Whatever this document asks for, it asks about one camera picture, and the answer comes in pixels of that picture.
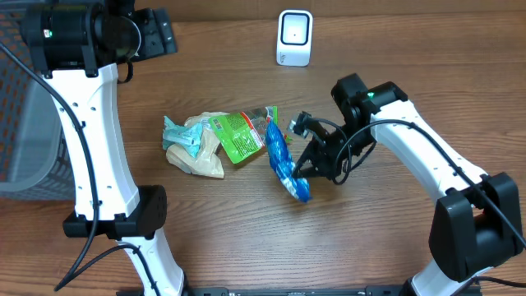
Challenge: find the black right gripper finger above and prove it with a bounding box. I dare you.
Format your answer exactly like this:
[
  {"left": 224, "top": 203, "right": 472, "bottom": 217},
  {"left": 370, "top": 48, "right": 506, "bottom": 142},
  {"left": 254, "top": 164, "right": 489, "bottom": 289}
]
[
  {"left": 296, "top": 141, "right": 323, "bottom": 173},
  {"left": 292, "top": 164, "right": 329, "bottom": 178}
]

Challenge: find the blue Oreo cookie pack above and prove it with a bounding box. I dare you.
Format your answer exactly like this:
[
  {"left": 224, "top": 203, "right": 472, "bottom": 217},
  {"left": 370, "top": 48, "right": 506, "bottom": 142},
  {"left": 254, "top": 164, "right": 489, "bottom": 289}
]
[{"left": 265, "top": 121, "right": 311, "bottom": 202}]

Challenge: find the green snack bag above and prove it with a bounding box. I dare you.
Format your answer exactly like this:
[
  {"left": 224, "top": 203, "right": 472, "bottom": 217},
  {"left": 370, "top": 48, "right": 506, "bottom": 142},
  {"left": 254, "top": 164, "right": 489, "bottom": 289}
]
[{"left": 208, "top": 105, "right": 279, "bottom": 164}]

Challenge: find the teal wrapper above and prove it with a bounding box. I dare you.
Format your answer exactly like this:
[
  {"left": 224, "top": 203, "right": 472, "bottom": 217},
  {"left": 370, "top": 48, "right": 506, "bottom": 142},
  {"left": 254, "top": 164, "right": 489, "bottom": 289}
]
[{"left": 162, "top": 116, "right": 203, "bottom": 158}]

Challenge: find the beige snack bag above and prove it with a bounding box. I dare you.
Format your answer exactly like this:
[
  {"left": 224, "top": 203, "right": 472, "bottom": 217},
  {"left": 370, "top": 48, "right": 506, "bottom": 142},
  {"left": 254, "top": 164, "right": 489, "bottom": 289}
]
[{"left": 165, "top": 112, "right": 228, "bottom": 178}]

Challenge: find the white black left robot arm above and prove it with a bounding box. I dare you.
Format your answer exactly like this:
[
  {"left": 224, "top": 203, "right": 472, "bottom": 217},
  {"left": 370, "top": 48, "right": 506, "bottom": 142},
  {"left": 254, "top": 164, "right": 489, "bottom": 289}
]
[{"left": 21, "top": 1, "right": 186, "bottom": 295}]

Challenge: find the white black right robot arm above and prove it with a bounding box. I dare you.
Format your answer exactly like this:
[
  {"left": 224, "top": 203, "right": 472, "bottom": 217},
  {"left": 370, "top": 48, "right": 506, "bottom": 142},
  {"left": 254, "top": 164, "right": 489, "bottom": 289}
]
[{"left": 289, "top": 74, "right": 525, "bottom": 295}]

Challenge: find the grey plastic mesh basket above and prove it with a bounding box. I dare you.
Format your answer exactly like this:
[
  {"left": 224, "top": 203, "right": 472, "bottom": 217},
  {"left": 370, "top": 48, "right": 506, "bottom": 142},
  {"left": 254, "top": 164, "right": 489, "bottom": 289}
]
[{"left": 0, "top": 11, "right": 79, "bottom": 201}]

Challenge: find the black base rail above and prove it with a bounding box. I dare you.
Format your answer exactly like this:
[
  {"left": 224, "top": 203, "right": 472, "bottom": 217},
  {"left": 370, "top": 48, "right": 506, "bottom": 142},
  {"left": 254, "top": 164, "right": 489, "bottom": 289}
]
[{"left": 190, "top": 285, "right": 402, "bottom": 296}]

